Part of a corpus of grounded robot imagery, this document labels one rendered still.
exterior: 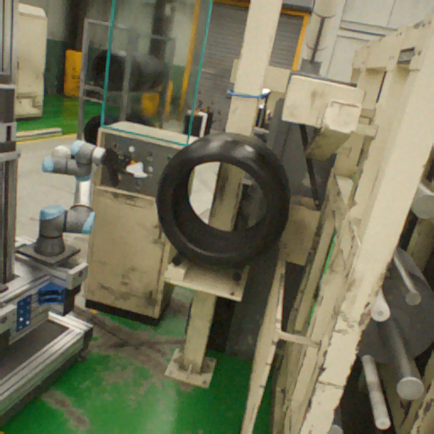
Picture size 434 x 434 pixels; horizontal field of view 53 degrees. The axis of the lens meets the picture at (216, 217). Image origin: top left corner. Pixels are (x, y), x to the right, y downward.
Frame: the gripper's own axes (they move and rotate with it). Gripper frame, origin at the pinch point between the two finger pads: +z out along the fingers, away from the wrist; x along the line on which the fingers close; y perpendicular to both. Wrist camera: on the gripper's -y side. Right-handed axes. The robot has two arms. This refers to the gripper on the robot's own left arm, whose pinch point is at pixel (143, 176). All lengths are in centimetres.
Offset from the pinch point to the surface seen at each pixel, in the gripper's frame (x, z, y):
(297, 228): 18, 76, -4
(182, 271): -11.6, 32.1, -32.5
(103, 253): 61, -29, -80
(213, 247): 11.6, 40.3, -26.1
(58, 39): 970, -584, -49
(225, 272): 9, 51, -36
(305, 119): -37, 58, 51
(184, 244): -12.6, 29.2, -19.0
